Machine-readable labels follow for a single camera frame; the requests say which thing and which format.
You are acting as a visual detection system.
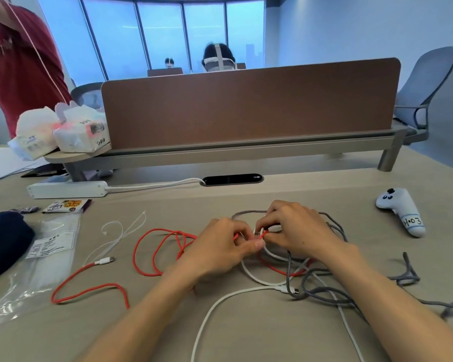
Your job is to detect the black flat tablet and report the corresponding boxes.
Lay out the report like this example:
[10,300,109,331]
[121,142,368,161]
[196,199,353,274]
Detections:
[21,163,67,178]

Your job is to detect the red cable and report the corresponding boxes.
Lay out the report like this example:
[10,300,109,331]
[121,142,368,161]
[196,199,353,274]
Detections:
[51,228,314,310]

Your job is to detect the grey office chair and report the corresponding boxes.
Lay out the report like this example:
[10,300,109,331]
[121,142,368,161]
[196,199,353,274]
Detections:
[69,81,106,110]
[392,46,453,146]

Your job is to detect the brown desk divider panel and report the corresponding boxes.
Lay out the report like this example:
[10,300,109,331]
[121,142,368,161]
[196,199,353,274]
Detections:
[101,57,402,150]

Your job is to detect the person's left hand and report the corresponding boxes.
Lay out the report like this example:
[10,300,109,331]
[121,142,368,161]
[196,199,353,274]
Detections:
[173,217,267,283]

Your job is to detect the distant brown divider panel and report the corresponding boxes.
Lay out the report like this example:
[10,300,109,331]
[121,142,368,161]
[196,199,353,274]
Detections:
[147,67,185,77]

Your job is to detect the white zip ties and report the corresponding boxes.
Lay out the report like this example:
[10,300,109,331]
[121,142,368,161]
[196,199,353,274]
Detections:
[94,211,147,260]

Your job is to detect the clear bag of zip ties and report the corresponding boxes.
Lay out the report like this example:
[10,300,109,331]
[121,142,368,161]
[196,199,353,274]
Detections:
[0,214,82,327]

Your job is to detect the white labelled hand controller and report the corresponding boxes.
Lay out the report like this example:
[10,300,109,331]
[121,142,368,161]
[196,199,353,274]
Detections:
[375,188,426,238]

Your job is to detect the large glass window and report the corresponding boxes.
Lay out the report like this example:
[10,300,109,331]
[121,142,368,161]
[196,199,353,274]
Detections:
[36,0,266,87]

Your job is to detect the white paper sheets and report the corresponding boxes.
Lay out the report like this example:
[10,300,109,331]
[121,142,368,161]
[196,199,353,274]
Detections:
[0,146,50,186]

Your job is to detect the person's left forearm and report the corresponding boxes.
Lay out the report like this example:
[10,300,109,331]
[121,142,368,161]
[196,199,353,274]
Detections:
[75,259,212,362]

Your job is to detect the white power strip cord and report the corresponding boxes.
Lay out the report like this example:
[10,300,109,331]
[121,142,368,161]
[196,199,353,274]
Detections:
[107,177,206,192]

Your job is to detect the round beige shelf board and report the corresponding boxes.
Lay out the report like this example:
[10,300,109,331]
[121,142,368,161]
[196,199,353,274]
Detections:
[44,143,113,164]

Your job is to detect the white power strip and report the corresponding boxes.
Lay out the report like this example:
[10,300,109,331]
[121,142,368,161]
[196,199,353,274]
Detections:
[27,180,109,200]

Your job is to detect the white head-mounted headset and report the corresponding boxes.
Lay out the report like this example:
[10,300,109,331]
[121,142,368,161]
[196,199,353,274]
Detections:
[202,44,238,73]

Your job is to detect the white printed snack packet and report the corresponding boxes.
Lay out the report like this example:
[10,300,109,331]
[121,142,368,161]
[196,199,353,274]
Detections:
[42,199,93,214]

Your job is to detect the white cable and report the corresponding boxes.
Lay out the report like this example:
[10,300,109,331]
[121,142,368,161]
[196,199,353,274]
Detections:
[190,229,365,362]

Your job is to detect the looped white cable tie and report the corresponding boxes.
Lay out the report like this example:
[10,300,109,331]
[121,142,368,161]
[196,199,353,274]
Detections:
[84,221,124,266]

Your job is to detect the grey metal desk shelf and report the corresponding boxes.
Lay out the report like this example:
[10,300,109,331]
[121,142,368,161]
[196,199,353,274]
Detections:
[62,126,408,182]

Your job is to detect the person's right hand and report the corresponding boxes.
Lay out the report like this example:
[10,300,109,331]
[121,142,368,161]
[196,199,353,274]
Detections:
[253,200,361,266]

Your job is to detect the person's right forearm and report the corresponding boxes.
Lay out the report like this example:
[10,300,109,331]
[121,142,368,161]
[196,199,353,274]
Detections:
[324,246,453,362]

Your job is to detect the white tissue pack pink label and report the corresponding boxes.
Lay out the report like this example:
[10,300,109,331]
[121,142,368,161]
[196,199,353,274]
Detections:
[52,103,111,154]

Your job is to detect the navy baseball cap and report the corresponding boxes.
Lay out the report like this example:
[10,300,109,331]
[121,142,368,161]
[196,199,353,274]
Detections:
[0,211,36,285]

